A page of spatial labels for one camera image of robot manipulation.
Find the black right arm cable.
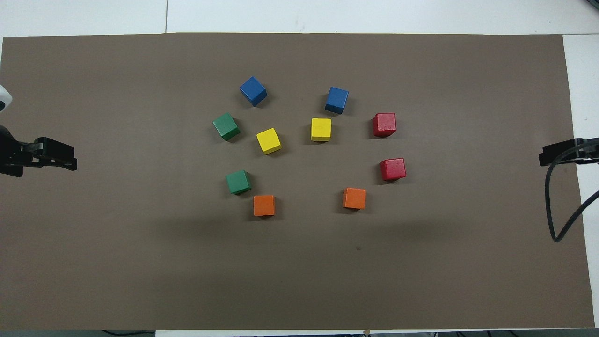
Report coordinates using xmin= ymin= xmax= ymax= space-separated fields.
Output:
xmin=545 ymin=138 xmax=599 ymax=242

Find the green wooden cube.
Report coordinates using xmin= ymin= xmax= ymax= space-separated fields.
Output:
xmin=226 ymin=170 xmax=252 ymax=195
xmin=212 ymin=112 xmax=241 ymax=141

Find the blue wooden cube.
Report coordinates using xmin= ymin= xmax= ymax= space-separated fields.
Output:
xmin=240 ymin=76 xmax=268 ymax=107
xmin=325 ymin=87 xmax=349 ymax=115

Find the brown paper table mat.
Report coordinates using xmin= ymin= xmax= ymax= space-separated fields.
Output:
xmin=0 ymin=33 xmax=596 ymax=330

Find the yellow wooden cube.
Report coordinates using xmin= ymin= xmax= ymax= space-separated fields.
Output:
xmin=311 ymin=118 xmax=332 ymax=142
xmin=256 ymin=128 xmax=282 ymax=155

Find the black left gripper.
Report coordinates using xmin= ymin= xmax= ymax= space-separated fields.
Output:
xmin=0 ymin=125 xmax=78 ymax=177

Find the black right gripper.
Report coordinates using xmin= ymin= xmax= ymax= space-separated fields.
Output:
xmin=539 ymin=138 xmax=599 ymax=167

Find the red wooden cube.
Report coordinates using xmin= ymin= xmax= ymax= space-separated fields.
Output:
xmin=373 ymin=113 xmax=397 ymax=138
xmin=380 ymin=158 xmax=407 ymax=182

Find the orange wooden cube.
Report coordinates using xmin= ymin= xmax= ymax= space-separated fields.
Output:
xmin=254 ymin=195 xmax=276 ymax=217
xmin=343 ymin=188 xmax=367 ymax=210

